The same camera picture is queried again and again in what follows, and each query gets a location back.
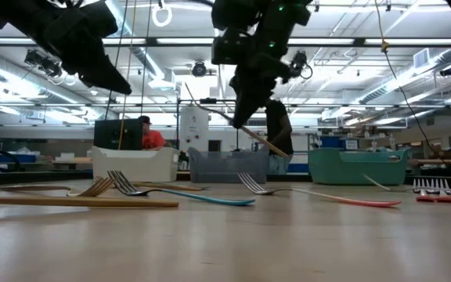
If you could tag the person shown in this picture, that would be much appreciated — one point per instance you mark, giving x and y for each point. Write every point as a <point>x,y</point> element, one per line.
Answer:
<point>153,141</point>
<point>278,129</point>

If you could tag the wooden workbench top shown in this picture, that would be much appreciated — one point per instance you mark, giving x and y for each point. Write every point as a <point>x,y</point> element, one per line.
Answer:
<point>444,161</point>

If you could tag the white plastic bin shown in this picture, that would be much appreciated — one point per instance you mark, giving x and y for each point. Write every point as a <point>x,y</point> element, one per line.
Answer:
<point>135,164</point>

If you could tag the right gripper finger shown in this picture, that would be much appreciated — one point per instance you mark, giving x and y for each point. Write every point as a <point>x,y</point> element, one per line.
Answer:
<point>249,102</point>

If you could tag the blue storage crate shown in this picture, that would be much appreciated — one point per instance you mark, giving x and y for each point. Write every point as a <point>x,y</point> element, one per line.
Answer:
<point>331,142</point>
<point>298,168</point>

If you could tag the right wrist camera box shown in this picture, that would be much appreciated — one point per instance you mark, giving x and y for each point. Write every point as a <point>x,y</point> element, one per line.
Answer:
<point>229,47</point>

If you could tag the white duct vent grille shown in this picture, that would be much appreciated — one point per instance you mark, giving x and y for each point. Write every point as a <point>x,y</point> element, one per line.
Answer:
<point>421,58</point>

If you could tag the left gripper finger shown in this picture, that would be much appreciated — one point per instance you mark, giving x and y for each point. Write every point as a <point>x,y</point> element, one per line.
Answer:
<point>104,76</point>

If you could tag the wooden fork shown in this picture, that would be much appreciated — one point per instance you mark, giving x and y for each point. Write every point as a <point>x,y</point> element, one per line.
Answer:
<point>96,188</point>

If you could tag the grey translucent plastic bin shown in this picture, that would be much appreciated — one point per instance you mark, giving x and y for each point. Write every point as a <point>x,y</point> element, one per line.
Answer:
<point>225,166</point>

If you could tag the black aluminium table frame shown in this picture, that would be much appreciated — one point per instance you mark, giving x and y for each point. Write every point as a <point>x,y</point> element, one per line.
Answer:
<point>33,178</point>

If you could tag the black ceiling speaker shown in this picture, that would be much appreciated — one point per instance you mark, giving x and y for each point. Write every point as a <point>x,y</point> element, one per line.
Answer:
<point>449,71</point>

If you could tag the long ceiling light rail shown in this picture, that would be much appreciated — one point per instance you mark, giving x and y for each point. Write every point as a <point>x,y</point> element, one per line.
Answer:
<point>405,41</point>

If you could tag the black ceiling-mounted device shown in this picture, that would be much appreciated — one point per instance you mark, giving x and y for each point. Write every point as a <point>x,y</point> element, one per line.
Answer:
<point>37,60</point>

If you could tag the black monitor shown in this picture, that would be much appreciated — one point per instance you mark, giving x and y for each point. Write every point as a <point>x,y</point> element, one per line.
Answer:
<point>108,135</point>

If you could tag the teal plastic bin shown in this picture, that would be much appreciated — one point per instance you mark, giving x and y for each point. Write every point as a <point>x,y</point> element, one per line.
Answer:
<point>354,168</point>

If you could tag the blue storage tote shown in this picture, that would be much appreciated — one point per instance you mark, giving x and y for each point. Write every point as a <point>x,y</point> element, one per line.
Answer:
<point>22,158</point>

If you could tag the black metal stand frame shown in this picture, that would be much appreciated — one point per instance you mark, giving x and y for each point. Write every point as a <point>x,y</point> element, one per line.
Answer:
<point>208,100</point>

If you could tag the round black ceiling camera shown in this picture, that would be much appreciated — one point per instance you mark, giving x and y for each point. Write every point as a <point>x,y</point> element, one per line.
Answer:
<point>199,69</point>

